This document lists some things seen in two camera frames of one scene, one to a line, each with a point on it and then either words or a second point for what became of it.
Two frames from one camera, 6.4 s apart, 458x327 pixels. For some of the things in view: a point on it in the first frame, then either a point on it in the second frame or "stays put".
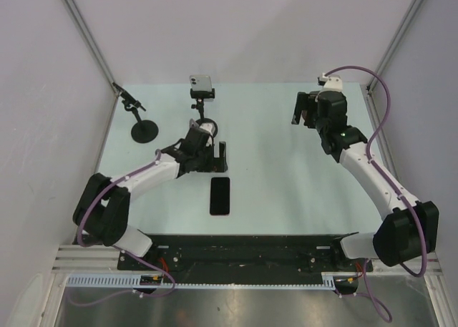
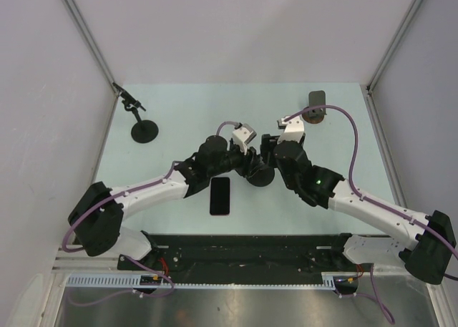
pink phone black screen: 220,199 stays put
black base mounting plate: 244,254 stays put
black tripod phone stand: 200,95 → 262,174
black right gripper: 312,104 → 268,142
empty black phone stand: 143,131 stays put
